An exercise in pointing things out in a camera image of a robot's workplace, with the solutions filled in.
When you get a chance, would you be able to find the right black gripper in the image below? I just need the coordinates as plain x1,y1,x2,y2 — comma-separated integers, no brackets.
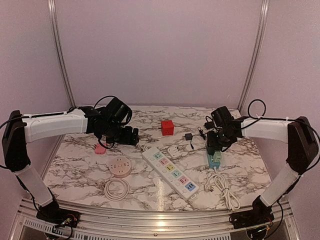
206,128,234,148

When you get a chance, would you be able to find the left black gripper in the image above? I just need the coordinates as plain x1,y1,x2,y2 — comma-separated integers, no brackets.
103,121,139,146

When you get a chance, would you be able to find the pink cube socket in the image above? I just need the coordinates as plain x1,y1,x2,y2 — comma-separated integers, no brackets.
94,143,107,155

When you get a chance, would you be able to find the teal power strip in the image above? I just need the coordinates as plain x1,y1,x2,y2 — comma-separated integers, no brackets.
207,151,222,169

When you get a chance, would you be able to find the pink round power strip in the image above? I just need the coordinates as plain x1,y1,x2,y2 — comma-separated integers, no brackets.
106,156,132,178

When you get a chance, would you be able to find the black power adapter with cable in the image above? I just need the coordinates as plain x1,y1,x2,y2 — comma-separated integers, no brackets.
184,126,207,150

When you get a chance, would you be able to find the white multicolour power strip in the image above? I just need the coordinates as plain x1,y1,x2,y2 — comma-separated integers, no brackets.
142,147,200,201

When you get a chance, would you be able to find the red cube socket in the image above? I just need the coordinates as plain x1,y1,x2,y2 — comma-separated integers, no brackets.
161,120,174,136

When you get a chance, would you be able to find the white plug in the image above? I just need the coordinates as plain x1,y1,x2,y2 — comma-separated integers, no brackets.
167,145,182,159

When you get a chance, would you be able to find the dark green cube plug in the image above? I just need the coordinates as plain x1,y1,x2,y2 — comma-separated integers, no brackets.
206,146,220,155

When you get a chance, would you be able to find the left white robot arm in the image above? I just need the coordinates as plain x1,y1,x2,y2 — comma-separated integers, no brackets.
1,106,139,223

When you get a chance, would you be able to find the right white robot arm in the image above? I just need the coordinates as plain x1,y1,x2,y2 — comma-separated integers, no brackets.
206,106,320,224

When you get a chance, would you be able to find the light green plug on teal strip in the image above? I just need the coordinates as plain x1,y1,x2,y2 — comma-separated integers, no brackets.
212,151,222,163

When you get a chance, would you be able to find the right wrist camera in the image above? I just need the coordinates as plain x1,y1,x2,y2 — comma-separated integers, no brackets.
204,106,235,130

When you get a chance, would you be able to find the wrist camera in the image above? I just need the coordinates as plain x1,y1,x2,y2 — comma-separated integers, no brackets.
204,106,235,130
106,97,133,126

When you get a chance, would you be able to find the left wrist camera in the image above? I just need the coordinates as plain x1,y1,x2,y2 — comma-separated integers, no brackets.
106,97,133,126

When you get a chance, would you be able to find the white bundled power cord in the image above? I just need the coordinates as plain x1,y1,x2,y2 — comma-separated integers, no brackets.
204,167,241,211

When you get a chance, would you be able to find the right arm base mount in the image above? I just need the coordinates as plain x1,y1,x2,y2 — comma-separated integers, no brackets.
229,206,275,229

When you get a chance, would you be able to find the aluminium front rail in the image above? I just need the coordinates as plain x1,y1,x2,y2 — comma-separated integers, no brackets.
7,198,302,240

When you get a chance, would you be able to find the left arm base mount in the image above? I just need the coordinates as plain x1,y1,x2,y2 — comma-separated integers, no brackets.
36,202,80,228

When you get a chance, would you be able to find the right aluminium frame post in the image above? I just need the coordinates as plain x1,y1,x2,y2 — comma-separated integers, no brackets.
237,0,270,112

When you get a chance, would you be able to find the aluminium frame post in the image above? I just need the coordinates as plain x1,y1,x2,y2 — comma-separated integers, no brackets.
48,0,76,107
237,0,270,112

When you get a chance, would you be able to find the left aluminium frame post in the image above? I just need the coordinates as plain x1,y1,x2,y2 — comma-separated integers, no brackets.
48,0,76,107

